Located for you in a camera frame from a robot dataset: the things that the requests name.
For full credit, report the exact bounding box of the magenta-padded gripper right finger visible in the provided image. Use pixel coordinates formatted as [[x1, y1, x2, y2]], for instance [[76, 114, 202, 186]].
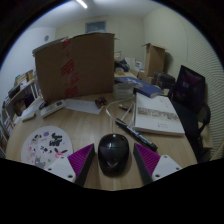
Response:
[[132, 142, 183, 186]]

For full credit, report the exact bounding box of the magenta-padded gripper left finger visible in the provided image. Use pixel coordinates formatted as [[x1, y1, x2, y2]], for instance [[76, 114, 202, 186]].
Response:
[[45, 143, 97, 188]]

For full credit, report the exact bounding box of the black computer mouse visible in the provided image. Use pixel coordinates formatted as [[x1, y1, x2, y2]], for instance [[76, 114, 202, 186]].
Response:
[[97, 133, 130, 178]]

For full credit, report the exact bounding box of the round white cartoon mouse pad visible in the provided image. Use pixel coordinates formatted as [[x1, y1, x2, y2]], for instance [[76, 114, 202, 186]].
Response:
[[20, 125, 74, 170]]

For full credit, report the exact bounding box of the black marker pen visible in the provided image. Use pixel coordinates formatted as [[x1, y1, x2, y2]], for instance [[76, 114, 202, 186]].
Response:
[[114, 117, 159, 152]]

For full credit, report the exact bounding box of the large white book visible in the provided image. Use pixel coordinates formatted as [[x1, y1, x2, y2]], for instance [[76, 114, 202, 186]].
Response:
[[133, 91, 186, 137]]

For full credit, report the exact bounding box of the white remote control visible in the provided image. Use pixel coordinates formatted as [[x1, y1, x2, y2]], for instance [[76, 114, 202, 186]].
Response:
[[39, 99, 67, 119]]

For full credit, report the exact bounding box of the small white device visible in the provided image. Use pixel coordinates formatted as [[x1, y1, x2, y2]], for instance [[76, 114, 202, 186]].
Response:
[[21, 111, 37, 122]]

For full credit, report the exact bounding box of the black office chair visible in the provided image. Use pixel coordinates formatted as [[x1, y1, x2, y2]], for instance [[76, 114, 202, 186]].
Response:
[[167, 64, 212, 164]]

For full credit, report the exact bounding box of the blue book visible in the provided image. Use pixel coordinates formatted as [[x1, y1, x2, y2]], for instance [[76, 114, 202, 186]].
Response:
[[114, 75, 165, 99]]

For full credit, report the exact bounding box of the clear plastic container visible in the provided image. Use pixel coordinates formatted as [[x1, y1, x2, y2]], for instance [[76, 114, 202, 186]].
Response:
[[113, 82, 135, 101]]

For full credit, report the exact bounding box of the shelf unit with books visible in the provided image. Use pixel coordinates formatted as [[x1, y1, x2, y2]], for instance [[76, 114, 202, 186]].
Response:
[[0, 69, 43, 158]]

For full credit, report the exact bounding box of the dark storage box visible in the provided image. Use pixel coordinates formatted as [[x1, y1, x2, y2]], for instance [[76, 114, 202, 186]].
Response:
[[151, 71, 176, 90]]

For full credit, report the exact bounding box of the large brown cardboard box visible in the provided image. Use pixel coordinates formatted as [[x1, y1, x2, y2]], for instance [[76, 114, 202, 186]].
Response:
[[32, 32, 116, 103]]

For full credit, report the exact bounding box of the open tall cardboard box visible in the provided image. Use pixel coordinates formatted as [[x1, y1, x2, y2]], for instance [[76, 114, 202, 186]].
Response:
[[141, 42, 167, 78]]

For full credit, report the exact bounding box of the black bag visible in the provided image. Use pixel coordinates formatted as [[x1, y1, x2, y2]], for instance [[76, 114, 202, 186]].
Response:
[[114, 59, 132, 74]]

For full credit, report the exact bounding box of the ceiling tube light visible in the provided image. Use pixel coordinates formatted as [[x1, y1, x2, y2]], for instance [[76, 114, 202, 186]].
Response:
[[75, 0, 89, 10]]

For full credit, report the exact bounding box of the thin white cable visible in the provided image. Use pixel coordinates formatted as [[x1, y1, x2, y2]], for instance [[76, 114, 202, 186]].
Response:
[[105, 98, 136, 123]]

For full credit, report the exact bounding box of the wall window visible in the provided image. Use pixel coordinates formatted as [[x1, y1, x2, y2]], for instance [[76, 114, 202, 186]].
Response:
[[84, 20, 108, 34]]

